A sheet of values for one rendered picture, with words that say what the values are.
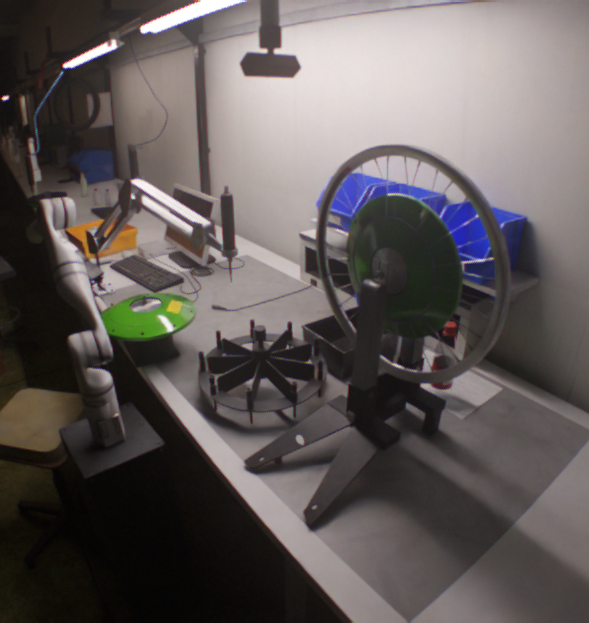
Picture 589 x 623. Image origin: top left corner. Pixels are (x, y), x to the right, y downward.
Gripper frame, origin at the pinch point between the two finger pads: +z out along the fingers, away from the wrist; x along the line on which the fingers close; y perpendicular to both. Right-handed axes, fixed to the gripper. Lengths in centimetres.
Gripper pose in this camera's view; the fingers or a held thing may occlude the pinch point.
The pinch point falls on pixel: (107, 297)
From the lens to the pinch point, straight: 164.0
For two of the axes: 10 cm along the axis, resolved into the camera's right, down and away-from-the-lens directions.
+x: 3.6, -3.9, 8.5
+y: 5.2, -6.7, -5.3
